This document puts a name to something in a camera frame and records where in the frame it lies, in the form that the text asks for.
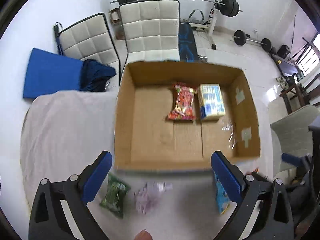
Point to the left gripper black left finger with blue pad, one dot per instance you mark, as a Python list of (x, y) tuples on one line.
[(48, 220)]

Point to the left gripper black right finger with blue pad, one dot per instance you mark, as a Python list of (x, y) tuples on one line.
[(274, 220)]

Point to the blue Nestle powder pouch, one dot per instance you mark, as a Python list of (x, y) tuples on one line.
[(222, 199)]

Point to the green snack bag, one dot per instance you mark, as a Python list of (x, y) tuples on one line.
[(115, 195)]

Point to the lilac towel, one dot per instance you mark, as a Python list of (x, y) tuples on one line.
[(148, 197)]

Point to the yellow tissue pack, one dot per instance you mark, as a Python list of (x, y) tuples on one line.
[(211, 102)]

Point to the red floral snack bag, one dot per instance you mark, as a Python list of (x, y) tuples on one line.
[(183, 103)]

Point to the grey armchair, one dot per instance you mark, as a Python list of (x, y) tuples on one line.
[(291, 135)]

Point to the wooden side table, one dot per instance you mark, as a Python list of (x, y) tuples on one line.
[(295, 91)]

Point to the blue foam mat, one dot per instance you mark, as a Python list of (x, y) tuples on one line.
[(48, 73)]

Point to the open cardboard box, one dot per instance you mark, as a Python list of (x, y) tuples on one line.
[(146, 141)]

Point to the dark blue cloth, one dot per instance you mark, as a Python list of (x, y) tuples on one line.
[(94, 76)]

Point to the white quilted chair left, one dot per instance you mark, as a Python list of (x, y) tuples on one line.
[(91, 38)]

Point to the white quilted chair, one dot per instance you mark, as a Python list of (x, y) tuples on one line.
[(151, 29), (91, 38)]

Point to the barbell on floor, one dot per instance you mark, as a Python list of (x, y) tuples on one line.
[(241, 38)]

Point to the black weight bench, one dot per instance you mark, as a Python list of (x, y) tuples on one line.
[(186, 43)]

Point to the white quilted chair centre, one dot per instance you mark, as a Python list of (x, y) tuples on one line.
[(151, 29)]

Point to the white squat rack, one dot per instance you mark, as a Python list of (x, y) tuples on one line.
[(209, 25)]

